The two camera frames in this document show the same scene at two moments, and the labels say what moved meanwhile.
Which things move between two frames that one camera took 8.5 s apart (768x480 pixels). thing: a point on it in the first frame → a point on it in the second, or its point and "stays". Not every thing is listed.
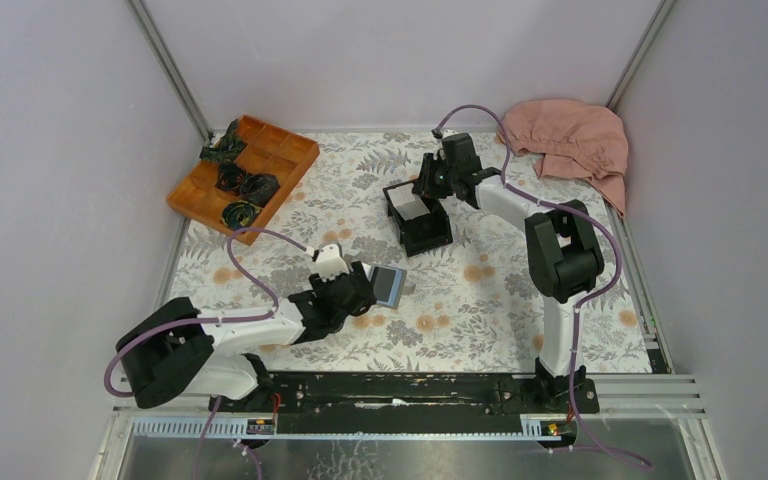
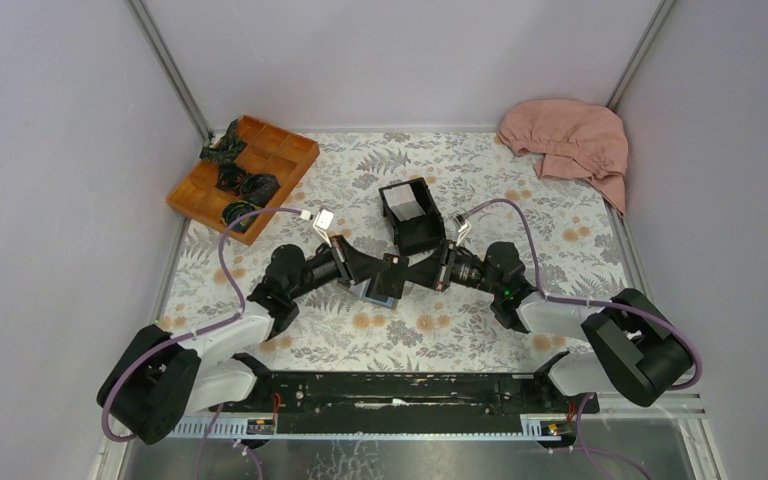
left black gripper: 318,286 → 351,265
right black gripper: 424,186 → 432,272
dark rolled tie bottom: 239,214 stays
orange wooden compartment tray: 269,151 stays
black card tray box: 420,233 stays
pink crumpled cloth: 575,139 stays
